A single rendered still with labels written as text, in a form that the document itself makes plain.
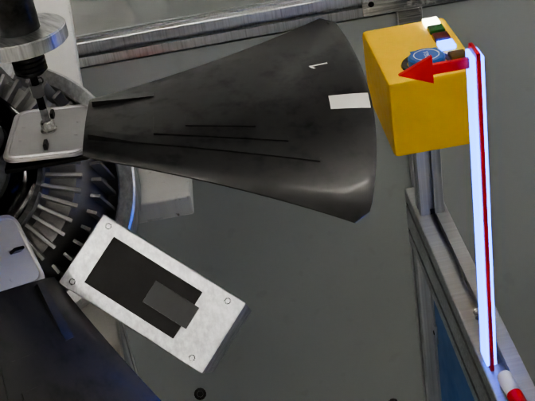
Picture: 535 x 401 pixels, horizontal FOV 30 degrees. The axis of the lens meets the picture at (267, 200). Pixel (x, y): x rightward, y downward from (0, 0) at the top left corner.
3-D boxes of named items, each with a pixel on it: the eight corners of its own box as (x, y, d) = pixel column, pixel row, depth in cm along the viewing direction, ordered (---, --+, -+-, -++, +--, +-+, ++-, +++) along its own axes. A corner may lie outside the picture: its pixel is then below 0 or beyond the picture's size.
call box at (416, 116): (369, 108, 124) (361, 29, 118) (449, 94, 124) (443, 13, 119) (396, 169, 110) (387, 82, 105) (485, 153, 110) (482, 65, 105)
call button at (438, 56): (404, 64, 110) (404, 49, 109) (440, 57, 110) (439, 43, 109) (412, 78, 106) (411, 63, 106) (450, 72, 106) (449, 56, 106)
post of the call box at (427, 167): (415, 204, 124) (408, 115, 118) (439, 200, 124) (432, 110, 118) (420, 216, 121) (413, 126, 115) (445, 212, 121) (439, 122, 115)
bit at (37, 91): (57, 126, 80) (40, 68, 78) (46, 132, 80) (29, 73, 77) (50, 123, 81) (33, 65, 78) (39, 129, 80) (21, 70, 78)
